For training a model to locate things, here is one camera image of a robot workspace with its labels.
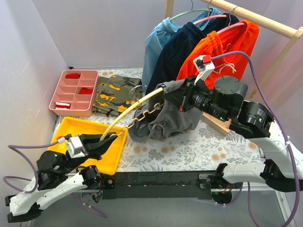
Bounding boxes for cream yellow hanger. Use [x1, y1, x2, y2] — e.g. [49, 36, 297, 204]
[100, 87, 163, 141]

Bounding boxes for red sock back compartment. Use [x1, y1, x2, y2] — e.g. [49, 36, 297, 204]
[65, 73, 80, 79]

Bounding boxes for pink hanger on orange shorts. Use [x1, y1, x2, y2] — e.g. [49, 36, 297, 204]
[217, 6, 245, 34]

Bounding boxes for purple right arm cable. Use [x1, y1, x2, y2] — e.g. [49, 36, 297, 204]
[210, 51, 301, 227]

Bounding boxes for grey shorts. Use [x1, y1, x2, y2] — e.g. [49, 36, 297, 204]
[128, 79, 202, 142]

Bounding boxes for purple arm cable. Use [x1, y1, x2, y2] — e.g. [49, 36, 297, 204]
[2, 139, 108, 218]
[210, 51, 301, 227]

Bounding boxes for orange shorts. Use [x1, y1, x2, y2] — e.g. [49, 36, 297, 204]
[177, 20, 259, 89]

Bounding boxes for red sock middle compartment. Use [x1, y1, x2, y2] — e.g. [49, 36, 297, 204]
[79, 87, 93, 95]

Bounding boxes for camouflage shorts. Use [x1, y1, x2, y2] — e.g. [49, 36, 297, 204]
[92, 75, 143, 116]

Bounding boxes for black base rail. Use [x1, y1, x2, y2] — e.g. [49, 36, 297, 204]
[73, 171, 234, 205]

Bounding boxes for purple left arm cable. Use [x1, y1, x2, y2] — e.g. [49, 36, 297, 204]
[2, 139, 108, 218]

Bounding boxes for red white striped sock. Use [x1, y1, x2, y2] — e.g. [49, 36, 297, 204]
[55, 102, 71, 109]

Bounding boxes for red sock compartment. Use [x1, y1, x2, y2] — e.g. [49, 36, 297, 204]
[65, 73, 80, 79]
[79, 87, 93, 95]

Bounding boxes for green hanger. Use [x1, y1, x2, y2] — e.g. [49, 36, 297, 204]
[170, 0, 210, 21]

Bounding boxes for pink hanger on navy shorts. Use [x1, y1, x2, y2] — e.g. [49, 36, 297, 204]
[193, 13, 227, 25]

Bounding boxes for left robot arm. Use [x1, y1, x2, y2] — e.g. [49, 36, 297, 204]
[5, 132, 118, 223]

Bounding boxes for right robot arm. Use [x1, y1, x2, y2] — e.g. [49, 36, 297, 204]
[163, 76, 303, 192]

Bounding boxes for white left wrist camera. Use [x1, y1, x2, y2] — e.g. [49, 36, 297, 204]
[57, 135, 86, 158]

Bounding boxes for wooden clothes rack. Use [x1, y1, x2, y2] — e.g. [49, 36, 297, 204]
[164, 0, 303, 136]

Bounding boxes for pink divided organizer box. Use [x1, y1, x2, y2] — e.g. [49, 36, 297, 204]
[49, 70, 99, 117]

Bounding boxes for navy blue shorts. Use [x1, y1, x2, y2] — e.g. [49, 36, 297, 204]
[144, 13, 241, 95]

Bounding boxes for yellow plastic tray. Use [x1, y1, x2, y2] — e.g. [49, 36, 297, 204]
[51, 117, 128, 175]

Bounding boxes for light blue shorts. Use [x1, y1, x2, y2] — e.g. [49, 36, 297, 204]
[141, 7, 223, 92]

